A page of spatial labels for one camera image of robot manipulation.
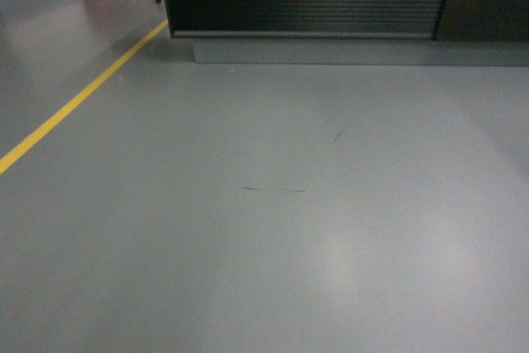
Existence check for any black checkout counter cabinet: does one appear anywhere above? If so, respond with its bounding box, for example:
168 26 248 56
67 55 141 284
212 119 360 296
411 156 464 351
165 0 528 67

